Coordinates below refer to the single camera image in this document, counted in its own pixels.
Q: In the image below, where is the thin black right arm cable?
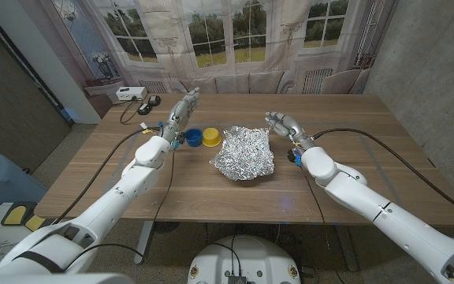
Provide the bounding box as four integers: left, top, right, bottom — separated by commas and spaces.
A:
299, 165, 347, 284

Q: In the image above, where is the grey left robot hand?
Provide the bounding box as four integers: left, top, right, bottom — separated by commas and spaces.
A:
159, 87, 201, 144

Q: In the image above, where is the blue upholstered seat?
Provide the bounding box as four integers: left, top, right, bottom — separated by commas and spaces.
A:
0, 150, 49, 226

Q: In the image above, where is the grey table leg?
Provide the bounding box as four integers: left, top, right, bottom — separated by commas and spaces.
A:
133, 220, 155, 265
335, 225, 359, 272

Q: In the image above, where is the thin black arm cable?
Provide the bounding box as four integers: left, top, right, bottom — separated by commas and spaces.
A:
63, 148, 177, 273
299, 165, 347, 284

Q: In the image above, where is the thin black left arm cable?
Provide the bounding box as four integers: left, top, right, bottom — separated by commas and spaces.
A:
63, 148, 177, 273

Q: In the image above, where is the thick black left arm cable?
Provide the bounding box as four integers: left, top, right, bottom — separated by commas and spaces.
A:
51, 126, 162, 226

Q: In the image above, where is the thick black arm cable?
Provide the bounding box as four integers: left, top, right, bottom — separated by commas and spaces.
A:
51, 126, 162, 226
311, 127, 454, 222

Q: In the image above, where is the yellow plastic cup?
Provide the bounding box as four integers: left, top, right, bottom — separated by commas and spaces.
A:
202, 126, 222, 148

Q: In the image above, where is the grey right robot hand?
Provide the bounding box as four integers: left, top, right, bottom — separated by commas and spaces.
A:
265, 111, 315, 151

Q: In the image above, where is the white power box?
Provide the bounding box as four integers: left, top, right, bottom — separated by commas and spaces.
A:
115, 86, 148, 102

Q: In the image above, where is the blue plastic cup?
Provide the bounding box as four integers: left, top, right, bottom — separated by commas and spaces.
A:
184, 127, 204, 148

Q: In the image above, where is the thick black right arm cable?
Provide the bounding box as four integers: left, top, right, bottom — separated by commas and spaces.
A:
311, 127, 454, 222

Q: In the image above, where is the printed window backdrop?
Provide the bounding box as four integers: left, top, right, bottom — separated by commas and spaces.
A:
17, 0, 400, 119

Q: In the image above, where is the thin black adapter cable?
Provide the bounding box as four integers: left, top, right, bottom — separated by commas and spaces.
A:
118, 97, 142, 125

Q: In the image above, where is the aluminum foil sheet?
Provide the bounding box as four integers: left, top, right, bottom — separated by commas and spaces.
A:
209, 125, 275, 181

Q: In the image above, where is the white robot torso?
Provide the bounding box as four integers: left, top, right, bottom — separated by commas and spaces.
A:
187, 235, 302, 284

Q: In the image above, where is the yellow and black floor object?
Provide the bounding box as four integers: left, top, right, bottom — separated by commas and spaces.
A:
0, 200, 47, 233

